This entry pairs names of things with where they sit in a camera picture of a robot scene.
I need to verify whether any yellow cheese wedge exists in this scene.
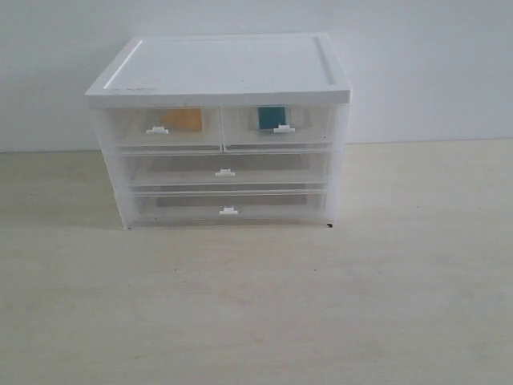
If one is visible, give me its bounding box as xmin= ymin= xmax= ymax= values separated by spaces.
xmin=160 ymin=108 xmax=203 ymax=132

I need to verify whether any white plastic drawer cabinet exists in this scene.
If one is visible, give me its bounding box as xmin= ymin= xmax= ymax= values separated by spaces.
xmin=86 ymin=33 xmax=352 ymax=229

